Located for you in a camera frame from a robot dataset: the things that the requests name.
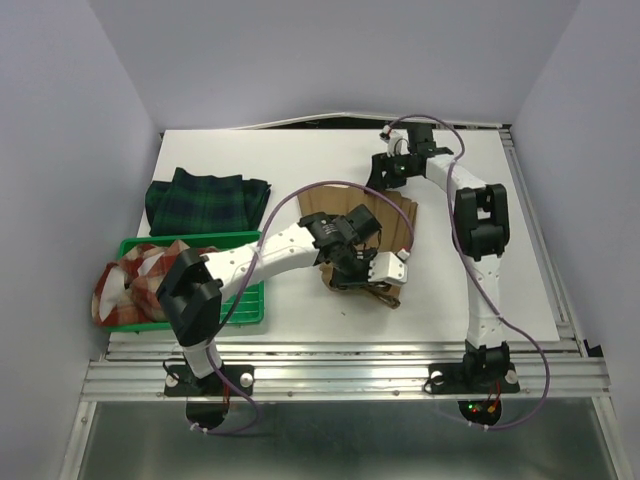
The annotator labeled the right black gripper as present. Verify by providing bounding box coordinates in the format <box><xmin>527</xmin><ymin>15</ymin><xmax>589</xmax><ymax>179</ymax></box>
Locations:
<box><xmin>362</xmin><ymin>151</ymin><xmax>417</xmax><ymax>194</ymax></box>

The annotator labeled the tan pleated skirt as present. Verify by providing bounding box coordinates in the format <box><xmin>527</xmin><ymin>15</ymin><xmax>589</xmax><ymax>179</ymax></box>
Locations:
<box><xmin>297</xmin><ymin>186</ymin><xmax>411</xmax><ymax>309</ymax></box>

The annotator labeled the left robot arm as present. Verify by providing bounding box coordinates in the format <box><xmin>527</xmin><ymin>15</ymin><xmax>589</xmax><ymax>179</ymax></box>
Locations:
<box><xmin>156</xmin><ymin>205</ymin><xmax>405</xmax><ymax>394</ymax></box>

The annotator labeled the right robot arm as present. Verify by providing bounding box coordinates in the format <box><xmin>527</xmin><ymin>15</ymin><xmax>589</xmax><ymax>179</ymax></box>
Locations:
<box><xmin>367</xmin><ymin>124</ymin><xmax>511</xmax><ymax>395</ymax></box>

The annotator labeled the green plastic tray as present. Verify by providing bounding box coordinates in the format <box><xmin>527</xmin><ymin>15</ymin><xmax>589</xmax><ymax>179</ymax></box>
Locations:
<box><xmin>105</xmin><ymin>231</ymin><xmax>265</xmax><ymax>333</ymax></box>

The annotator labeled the green plaid skirt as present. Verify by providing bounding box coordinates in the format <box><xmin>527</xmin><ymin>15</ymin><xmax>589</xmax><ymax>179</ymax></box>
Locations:
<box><xmin>145</xmin><ymin>167</ymin><xmax>271</xmax><ymax>236</ymax></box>

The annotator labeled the red plaid skirt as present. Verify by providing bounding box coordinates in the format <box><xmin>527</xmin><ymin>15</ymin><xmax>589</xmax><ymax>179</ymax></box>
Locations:
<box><xmin>91</xmin><ymin>240</ymin><xmax>189</xmax><ymax>327</ymax></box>

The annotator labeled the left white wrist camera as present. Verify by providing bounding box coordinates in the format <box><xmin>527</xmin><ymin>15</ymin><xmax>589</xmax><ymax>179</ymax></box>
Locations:
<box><xmin>368</xmin><ymin>252</ymin><xmax>408</xmax><ymax>287</ymax></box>

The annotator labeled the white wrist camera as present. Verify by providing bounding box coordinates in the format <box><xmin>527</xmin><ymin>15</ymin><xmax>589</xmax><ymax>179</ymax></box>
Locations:
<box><xmin>379</xmin><ymin>126</ymin><xmax>406</xmax><ymax>157</ymax></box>
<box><xmin>368</xmin><ymin>252</ymin><xmax>408</xmax><ymax>287</ymax></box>

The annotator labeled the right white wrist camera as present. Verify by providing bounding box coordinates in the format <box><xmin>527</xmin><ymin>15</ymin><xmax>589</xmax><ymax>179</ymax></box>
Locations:
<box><xmin>379</xmin><ymin>126</ymin><xmax>406</xmax><ymax>157</ymax></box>

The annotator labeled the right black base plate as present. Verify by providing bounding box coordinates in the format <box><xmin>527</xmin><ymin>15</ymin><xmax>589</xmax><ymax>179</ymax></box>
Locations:
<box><xmin>424</xmin><ymin>362</ymin><xmax>521</xmax><ymax>396</ymax></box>

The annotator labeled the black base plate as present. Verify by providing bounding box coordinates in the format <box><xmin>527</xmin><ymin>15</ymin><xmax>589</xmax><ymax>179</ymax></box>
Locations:
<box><xmin>163</xmin><ymin>363</ymin><xmax>255</xmax><ymax>398</ymax></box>
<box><xmin>424</xmin><ymin>362</ymin><xmax>521</xmax><ymax>396</ymax></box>

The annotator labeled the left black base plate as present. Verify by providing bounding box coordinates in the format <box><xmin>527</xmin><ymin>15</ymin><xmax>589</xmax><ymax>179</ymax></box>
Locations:
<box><xmin>163</xmin><ymin>363</ymin><xmax>255</xmax><ymax>398</ymax></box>

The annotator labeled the aluminium frame rail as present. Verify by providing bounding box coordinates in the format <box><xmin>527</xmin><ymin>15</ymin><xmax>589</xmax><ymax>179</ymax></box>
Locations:
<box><xmin>61</xmin><ymin>127</ymin><xmax>633</xmax><ymax>479</ymax></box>

